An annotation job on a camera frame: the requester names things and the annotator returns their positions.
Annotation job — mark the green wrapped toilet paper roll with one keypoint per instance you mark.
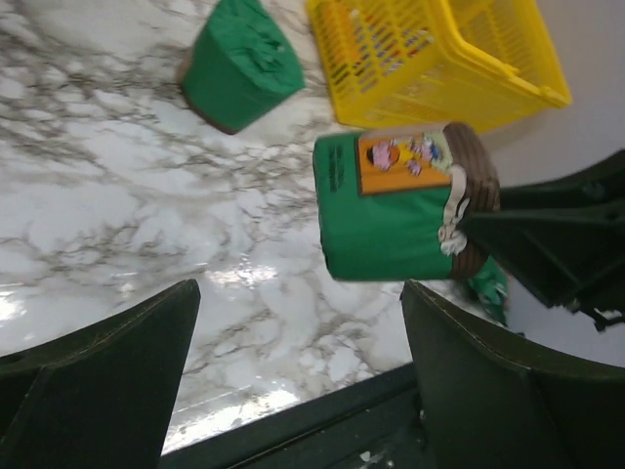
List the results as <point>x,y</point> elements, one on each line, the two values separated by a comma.
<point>239,67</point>

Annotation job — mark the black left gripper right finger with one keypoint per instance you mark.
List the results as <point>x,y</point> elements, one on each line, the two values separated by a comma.
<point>493,399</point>

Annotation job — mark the green chips bag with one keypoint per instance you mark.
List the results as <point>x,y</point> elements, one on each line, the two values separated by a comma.
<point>490,285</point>

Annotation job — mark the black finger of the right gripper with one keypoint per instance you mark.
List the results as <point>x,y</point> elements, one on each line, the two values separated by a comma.
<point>566,257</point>
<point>600,183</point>

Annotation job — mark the yellow plastic shopping basket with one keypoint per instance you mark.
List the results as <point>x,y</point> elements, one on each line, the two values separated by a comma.
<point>488,63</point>

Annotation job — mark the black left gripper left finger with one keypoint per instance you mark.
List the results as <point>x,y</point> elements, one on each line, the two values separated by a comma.
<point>101,396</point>

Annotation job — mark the green brown paper roll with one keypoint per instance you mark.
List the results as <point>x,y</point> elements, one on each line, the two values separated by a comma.
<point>391,201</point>

